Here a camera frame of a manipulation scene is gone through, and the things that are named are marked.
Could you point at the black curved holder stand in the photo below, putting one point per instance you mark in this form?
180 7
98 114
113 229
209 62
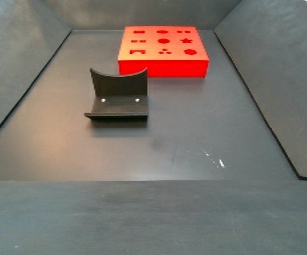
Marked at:
121 96

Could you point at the red shape-sorter block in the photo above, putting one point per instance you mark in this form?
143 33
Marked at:
169 51

